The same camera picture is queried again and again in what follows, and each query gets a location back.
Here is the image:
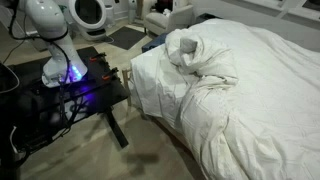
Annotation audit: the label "dark floor mat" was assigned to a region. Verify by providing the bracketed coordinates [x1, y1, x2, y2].
[110, 26, 145, 50]

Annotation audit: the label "white bed sheet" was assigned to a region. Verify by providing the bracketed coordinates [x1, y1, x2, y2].
[129, 50, 199, 134]

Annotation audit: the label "blue suitcase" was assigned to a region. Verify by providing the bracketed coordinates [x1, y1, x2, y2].
[141, 33, 167, 53]

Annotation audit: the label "black robot table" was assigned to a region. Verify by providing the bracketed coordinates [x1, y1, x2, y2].
[0, 47, 128, 169]

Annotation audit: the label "white duvet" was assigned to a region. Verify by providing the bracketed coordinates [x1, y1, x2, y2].
[165, 19, 320, 180]

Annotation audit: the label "beige armchair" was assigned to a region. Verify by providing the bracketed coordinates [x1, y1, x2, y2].
[143, 4, 193, 35]

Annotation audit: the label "orange black clamp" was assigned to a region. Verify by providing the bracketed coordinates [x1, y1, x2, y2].
[102, 67, 118, 80]
[89, 53, 107, 62]

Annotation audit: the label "wooden bed frame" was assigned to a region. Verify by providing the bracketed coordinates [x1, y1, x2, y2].
[122, 69, 132, 106]

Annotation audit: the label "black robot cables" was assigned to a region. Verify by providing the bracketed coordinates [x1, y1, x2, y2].
[49, 39, 88, 134]

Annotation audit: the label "orange black clamp rear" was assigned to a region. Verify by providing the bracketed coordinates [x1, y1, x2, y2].
[89, 53, 107, 62]

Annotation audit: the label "orange black clamp front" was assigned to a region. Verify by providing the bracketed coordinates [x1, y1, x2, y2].
[102, 67, 118, 80]

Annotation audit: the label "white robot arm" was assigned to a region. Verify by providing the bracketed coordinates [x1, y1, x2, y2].
[18, 0, 88, 88]

